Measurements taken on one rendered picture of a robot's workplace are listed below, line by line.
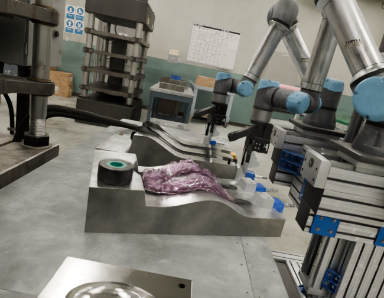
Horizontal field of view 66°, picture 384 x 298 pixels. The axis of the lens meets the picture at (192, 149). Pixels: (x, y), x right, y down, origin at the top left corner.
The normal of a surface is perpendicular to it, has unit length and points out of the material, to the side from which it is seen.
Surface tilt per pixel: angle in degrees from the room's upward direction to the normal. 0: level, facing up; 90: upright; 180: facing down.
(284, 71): 90
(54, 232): 0
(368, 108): 96
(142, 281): 0
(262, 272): 0
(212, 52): 90
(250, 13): 90
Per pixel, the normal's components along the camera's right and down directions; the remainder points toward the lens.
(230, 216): 0.25, 0.29
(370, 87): -0.69, 0.16
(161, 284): 0.19, -0.95
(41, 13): 0.76, 0.30
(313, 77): -0.43, 0.17
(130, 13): 0.04, 0.26
